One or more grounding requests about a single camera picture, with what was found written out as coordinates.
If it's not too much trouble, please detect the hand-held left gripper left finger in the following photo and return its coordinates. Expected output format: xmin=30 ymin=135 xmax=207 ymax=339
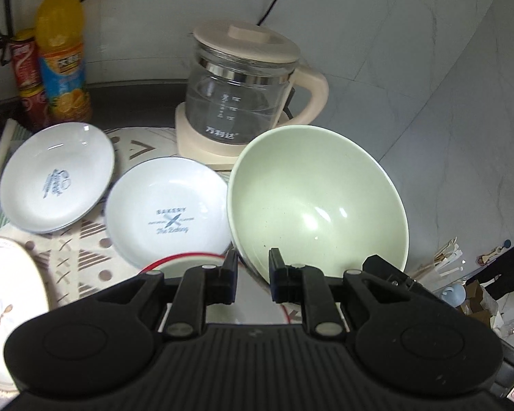
xmin=98 ymin=249 xmax=239 ymax=337

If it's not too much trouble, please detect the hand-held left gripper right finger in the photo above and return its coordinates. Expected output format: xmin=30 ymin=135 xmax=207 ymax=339
xmin=268 ymin=247 xmax=429 ymax=337

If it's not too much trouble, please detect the red bowl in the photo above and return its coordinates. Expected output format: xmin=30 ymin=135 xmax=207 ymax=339
xmin=136 ymin=252 xmax=309 ymax=325

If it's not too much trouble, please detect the pale green bowl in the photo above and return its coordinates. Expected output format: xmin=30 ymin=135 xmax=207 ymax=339
xmin=226 ymin=125 xmax=411 ymax=292

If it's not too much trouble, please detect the patterned white table mat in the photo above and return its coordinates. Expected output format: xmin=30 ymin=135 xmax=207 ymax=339
xmin=0 ymin=124 xmax=241 ymax=309

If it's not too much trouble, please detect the bundle of white paper strips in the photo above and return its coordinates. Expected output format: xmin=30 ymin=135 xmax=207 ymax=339
xmin=411 ymin=237 xmax=469 ymax=280

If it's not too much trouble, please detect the pale blue plastic object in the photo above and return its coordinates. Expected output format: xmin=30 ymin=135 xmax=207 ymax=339
xmin=439 ymin=283 xmax=467 ymax=308

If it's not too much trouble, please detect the glass kettle beige lid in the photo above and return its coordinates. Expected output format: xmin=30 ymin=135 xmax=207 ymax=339
xmin=184 ymin=21 xmax=330 ymax=146

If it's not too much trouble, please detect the white plate script print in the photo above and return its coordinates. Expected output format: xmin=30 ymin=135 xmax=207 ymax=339
xmin=0 ymin=122 xmax=115 ymax=234

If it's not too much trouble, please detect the small cardboard box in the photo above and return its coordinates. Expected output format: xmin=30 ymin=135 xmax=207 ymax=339
xmin=462 ymin=280 xmax=503 ymax=327

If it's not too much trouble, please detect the white plate brown dragonfly print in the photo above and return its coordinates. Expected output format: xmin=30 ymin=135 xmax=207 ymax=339
xmin=0 ymin=236 xmax=51 ymax=397

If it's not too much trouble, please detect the orange juice bottle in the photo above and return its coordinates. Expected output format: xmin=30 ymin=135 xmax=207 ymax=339
xmin=34 ymin=0 xmax=91 ymax=124

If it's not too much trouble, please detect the red snack can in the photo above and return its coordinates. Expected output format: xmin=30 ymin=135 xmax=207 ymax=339
xmin=9 ymin=29 xmax=52 ymax=133

